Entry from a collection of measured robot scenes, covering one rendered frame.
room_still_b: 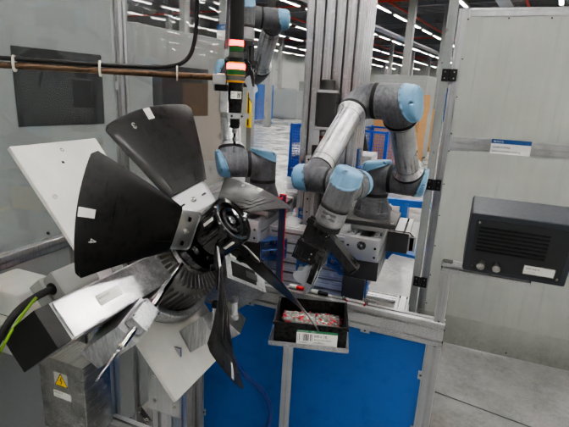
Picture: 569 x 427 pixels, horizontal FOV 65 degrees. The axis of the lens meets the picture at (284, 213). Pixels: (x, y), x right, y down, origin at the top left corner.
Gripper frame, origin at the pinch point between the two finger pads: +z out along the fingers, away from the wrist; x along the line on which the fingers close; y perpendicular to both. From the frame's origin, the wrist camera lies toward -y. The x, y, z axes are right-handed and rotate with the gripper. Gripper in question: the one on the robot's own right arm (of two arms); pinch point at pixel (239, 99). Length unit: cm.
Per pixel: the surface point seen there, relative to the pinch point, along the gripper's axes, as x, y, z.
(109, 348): -19, -89, 46
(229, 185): -13.9, -32.5, 24.2
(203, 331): -25, -65, 53
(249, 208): -27, -45, 27
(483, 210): -85, -20, 25
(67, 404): 7, -78, 76
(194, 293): -22, -64, 45
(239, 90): -26, -51, -3
